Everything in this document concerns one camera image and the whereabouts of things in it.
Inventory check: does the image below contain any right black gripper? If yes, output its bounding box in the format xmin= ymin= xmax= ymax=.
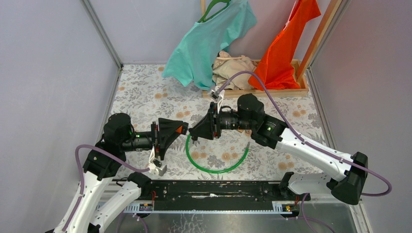
xmin=190 ymin=102 xmax=254 ymax=140

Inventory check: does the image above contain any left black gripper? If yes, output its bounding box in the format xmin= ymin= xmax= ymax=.
xmin=121 ymin=118 xmax=185 ymax=161

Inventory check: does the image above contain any green cable lock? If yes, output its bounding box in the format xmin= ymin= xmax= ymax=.
xmin=185 ymin=135 xmax=250 ymax=174

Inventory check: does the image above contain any orange black small padlock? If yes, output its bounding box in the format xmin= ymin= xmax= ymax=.
xmin=175 ymin=126 xmax=185 ymax=134

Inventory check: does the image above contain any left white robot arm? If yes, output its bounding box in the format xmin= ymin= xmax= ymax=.
xmin=51 ymin=113 xmax=189 ymax=233

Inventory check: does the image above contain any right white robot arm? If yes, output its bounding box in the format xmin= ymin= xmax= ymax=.
xmin=189 ymin=94 xmax=368 ymax=205

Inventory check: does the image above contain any floral table mat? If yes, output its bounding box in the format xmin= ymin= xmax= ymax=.
xmin=110 ymin=65 xmax=325 ymax=181

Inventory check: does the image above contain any beige crumpled cloth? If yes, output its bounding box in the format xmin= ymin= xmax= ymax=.
xmin=212 ymin=50 xmax=258 ymax=90

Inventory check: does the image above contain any teal shirt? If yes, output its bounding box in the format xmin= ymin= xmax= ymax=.
xmin=162 ymin=0 xmax=257 ymax=90

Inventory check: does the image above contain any orange shirt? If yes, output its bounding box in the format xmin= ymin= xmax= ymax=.
xmin=254 ymin=0 xmax=321 ymax=90

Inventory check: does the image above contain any green clothes hanger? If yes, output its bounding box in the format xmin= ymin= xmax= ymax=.
xmin=197 ymin=0 xmax=231 ymax=23

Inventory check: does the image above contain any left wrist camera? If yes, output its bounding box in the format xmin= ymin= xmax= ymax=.
xmin=147 ymin=148 xmax=167 ymax=176

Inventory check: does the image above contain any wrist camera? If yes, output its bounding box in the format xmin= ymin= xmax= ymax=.
xmin=147 ymin=148 xmax=167 ymax=176
xmin=207 ymin=86 xmax=225 ymax=112

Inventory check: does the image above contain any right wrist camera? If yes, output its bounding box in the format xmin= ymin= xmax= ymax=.
xmin=207 ymin=86 xmax=225 ymax=112

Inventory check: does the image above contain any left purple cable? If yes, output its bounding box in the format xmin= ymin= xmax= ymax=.
xmin=61 ymin=145 xmax=152 ymax=233

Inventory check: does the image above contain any purple cable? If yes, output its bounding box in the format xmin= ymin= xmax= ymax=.
xmin=61 ymin=145 xmax=152 ymax=233
xmin=215 ymin=71 xmax=393 ymax=233

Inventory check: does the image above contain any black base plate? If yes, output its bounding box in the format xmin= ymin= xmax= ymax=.
xmin=134 ymin=180 xmax=311 ymax=210

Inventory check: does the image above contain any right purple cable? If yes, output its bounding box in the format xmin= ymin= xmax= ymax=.
xmin=215 ymin=71 xmax=393 ymax=233

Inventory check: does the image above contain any white slotted cable duct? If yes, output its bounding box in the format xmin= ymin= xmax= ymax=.
xmin=123 ymin=202 xmax=300 ymax=216

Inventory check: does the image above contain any wooden tray frame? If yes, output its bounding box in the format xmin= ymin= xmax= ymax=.
xmin=202 ymin=59 xmax=309 ymax=98

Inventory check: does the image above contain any wooden post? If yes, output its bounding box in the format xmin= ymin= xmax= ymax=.
xmin=295 ymin=0 xmax=342 ymax=83

